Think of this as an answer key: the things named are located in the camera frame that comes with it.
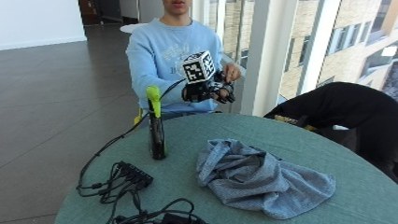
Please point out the white marker cube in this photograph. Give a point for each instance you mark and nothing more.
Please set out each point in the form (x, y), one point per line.
(199, 67)

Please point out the white window pillar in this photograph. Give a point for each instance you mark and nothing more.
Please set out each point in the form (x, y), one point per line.
(266, 56)

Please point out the yellow-brown chair under jacket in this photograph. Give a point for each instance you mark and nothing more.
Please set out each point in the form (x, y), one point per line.
(292, 121)

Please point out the the person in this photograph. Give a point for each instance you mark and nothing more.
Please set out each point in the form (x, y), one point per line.
(160, 49)

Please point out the black bottle with green cap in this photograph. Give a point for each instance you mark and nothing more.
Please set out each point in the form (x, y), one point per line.
(158, 133)

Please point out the yellow chair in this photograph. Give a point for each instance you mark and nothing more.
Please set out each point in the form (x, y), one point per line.
(138, 118)

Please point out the black jacket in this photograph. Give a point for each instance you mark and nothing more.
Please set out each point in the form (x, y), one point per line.
(344, 105)

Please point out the grey-blue crumpled cloth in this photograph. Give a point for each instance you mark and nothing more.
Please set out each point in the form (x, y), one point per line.
(254, 180)

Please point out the white round table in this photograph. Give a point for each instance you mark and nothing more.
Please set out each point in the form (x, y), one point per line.
(132, 28)

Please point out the black hub box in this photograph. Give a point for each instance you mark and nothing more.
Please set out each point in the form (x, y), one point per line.
(136, 174)

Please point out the dark doorway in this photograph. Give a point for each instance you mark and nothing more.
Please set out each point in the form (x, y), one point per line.
(106, 11)

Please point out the black power adapter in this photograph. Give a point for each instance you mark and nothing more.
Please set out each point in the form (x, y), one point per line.
(179, 218)

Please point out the white slanted window frame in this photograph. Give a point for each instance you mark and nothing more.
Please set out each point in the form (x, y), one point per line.
(317, 46)

